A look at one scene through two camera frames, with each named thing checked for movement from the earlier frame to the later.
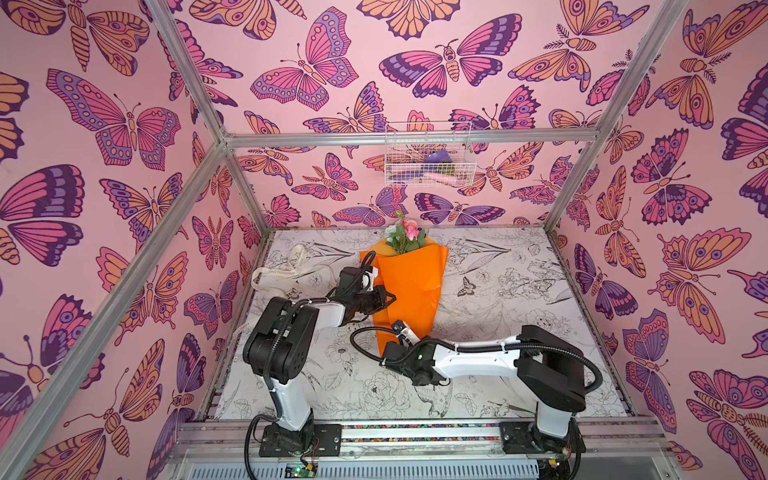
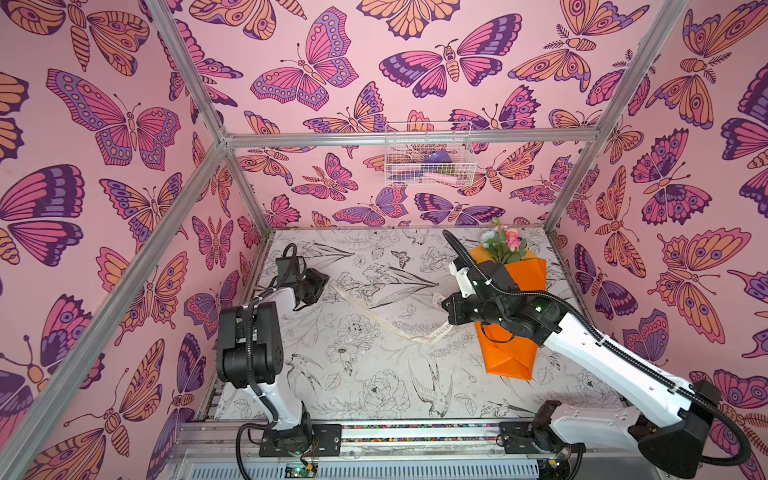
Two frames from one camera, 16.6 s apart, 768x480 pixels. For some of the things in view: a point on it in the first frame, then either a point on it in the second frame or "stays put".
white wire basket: (425, 154) stays put
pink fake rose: (411, 227) → (513, 238)
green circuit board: (300, 471) stays put
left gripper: (378, 292) → (313, 273)
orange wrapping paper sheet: (416, 280) → (504, 353)
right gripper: (395, 355) → (454, 306)
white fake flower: (392, 237) → (487, 235)
